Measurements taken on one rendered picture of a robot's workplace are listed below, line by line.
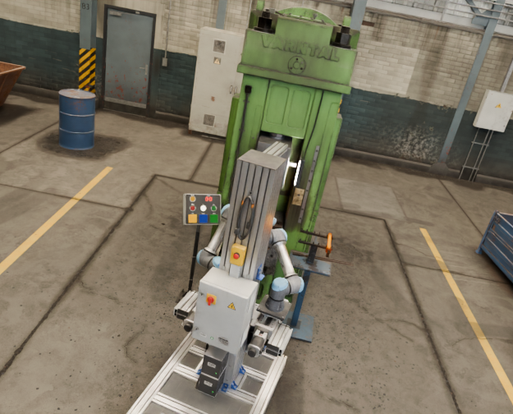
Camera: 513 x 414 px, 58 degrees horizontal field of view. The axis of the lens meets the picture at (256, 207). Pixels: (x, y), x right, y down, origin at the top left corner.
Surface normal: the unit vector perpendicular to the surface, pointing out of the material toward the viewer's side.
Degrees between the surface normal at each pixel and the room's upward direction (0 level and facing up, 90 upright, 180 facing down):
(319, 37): 90
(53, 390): 0
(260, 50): 90
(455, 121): 90
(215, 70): 90
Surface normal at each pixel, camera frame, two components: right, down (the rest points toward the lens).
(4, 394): 0.18, -0.89
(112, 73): -0.08, 0.41
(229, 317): -0.31, 0.37
